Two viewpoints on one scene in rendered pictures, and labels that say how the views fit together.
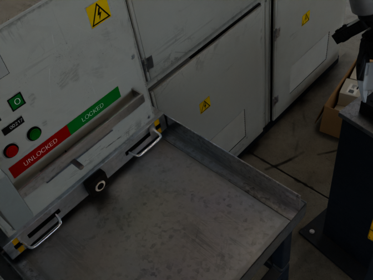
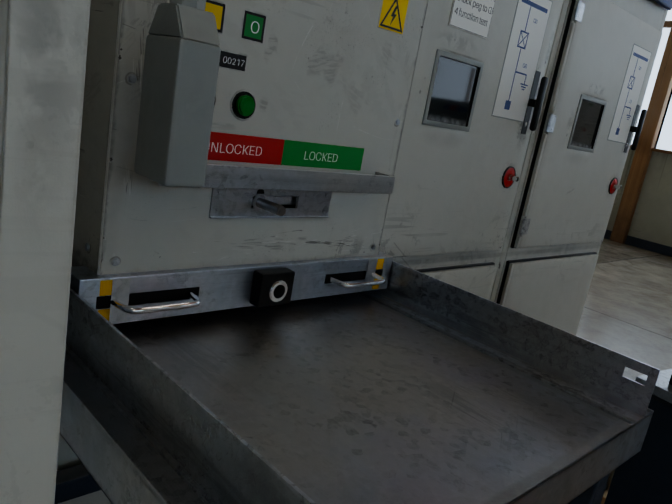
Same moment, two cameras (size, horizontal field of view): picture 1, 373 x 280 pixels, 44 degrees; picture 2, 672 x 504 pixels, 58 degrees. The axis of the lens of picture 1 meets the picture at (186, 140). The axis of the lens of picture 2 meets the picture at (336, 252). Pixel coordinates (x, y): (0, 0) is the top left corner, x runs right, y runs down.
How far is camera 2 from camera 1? 0.73 m
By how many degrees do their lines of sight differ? 35
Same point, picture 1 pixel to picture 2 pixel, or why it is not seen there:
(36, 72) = (297, 12)
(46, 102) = (283, 73)
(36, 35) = not seen: outside the picture
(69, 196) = (223, 278)
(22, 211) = (197, 151)
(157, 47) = not seen: hidden behind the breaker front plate
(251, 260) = (576, 452)
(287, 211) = (622, 412)
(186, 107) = not seen: hidden behind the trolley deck
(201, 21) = (434, 224)
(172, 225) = (403, 378)
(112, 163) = (304, 277)
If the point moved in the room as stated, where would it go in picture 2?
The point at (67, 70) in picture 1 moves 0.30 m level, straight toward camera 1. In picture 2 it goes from (328, 52) to (429, 48)
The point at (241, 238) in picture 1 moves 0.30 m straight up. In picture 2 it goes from (543, 422) to (615, 170)
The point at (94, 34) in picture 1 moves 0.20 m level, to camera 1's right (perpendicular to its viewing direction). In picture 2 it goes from (376, 37) to (505, 62)
